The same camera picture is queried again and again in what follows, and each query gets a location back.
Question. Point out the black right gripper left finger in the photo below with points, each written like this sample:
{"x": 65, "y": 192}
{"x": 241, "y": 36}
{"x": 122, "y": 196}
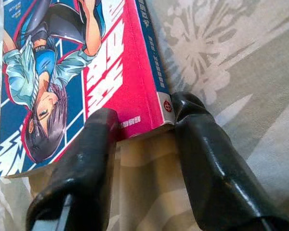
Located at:
{"x": 82, "y": 173}

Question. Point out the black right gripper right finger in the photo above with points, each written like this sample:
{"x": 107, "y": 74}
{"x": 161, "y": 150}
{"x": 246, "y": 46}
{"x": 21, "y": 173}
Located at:
{"x": 214, "y": 173}

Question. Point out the pink blue comic book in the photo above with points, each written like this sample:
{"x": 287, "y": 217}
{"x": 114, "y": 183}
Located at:
{"x": 98, "y": 60}

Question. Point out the bed with grey floral sheet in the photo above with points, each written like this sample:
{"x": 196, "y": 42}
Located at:
{"x": 243, "y": 72}

